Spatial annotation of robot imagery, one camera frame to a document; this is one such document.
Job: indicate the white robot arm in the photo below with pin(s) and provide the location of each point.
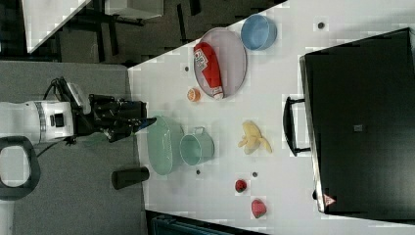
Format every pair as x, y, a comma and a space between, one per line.
28, 124

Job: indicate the orange slice toy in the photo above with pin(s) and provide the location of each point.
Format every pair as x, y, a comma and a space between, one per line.
194, 95

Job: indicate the white background table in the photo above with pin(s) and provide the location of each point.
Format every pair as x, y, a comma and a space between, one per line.
42, 18

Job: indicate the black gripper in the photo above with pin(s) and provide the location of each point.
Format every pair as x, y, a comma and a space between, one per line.
116, 118

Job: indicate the grey oval plate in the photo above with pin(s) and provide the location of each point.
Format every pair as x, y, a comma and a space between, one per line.
232, 59

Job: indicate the green mug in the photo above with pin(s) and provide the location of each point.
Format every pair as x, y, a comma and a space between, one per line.
196, 148

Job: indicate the peeled yellow toy banana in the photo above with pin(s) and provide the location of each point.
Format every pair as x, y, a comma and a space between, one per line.
253, 139

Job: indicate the red strawberry toy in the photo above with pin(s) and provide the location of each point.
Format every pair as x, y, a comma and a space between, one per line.
240, 185

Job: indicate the blue bowl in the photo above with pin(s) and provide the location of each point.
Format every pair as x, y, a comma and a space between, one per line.
258, 32

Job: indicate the green colander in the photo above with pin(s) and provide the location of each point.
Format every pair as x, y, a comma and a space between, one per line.
163, 139

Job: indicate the black cylinder cup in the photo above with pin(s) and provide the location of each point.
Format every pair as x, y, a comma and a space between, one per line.
128, 177

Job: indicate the red ketchup bottle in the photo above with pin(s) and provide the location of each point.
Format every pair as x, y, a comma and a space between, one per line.
206, 61

